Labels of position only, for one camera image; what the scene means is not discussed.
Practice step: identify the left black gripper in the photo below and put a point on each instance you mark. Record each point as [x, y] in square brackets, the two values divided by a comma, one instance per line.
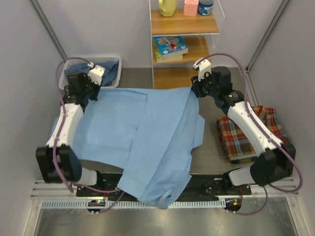
[97, 88]

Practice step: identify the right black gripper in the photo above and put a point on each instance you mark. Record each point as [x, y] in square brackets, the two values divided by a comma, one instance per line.
[198, 85]

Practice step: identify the light blue long sleeve shirt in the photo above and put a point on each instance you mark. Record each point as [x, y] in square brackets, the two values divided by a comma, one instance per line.
[149, 133]

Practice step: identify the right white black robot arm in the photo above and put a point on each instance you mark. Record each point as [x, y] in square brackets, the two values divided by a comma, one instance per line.
[274, 158]

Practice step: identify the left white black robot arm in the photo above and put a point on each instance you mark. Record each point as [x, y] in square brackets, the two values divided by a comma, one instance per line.
[57, 160]

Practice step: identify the dark blue checked shirt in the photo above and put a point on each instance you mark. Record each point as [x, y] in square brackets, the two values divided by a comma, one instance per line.
[111, 70]

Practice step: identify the white plastic basket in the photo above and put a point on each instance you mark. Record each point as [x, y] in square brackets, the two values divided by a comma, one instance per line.
[63, 79]

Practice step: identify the red white marker pen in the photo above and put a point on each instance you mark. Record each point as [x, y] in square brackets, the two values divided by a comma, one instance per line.
[172, 45]

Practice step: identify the green book underneath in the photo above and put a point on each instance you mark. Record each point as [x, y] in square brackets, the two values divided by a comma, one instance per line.
[160, 59]

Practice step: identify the red plaid folded shirt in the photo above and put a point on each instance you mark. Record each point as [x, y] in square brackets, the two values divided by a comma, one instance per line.
[236, 146]

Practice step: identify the blue tin can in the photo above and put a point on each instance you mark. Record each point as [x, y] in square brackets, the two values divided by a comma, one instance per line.
[205, 7]

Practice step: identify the pink box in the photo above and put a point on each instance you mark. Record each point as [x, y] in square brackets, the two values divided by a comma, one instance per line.
[190, 7]

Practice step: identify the yellow bottle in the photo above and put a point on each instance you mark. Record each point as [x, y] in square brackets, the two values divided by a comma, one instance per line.
[167, 8]

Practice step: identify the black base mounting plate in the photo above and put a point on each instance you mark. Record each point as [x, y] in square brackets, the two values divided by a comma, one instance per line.
[199, 188]

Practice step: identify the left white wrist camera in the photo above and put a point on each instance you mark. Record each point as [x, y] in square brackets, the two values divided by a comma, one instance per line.
[95, 73]

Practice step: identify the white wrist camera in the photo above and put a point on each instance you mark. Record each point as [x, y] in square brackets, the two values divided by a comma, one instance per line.
[203, 67]
[95, 73]

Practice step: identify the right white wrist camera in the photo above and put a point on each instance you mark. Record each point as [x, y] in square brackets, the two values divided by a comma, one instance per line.
[203, 67]

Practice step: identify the white wire wooden shelf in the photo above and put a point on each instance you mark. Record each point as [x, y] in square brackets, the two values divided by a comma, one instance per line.
[182, 31]

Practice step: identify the white slotted cable duct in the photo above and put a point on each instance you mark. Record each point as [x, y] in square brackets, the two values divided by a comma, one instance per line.
[96, 204]

